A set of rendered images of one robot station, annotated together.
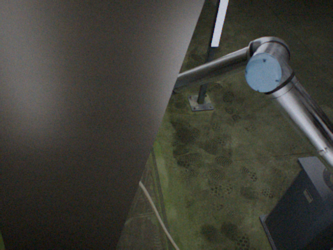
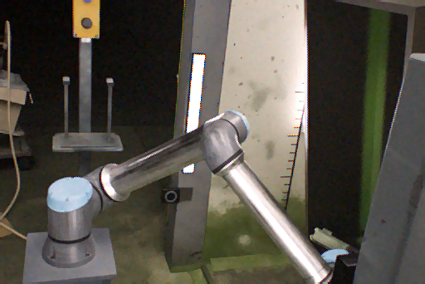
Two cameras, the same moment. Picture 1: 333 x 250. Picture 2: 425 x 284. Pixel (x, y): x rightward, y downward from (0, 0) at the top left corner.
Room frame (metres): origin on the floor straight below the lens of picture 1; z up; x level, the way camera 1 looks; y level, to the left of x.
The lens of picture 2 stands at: (2.29, -0.53, 1.69)
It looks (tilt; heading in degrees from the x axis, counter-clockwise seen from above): 21 degrees down; 174
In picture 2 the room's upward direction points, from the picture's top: 6 degrees clockwise
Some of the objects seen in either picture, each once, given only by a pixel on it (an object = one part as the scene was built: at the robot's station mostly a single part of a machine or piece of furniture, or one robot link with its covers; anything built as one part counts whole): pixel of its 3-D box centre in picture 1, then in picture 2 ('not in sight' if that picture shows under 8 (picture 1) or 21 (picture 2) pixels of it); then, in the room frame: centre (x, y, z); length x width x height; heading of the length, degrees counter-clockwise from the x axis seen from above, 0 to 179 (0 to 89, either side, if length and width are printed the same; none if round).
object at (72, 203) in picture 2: not in sight; (71, 206); (0.76, -0.85, 0.83); 0.17 x 0.15 x 0.18; 154
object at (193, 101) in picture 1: (200, 102); not in sight; (1.94, -0.31, 0.01); 0.20 x 0.20 x 0.01; 14
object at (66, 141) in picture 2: not in sight; (88, 110); (0.04, -0.92, 0.95); 0.26 x 0.15 x 0.32; 104
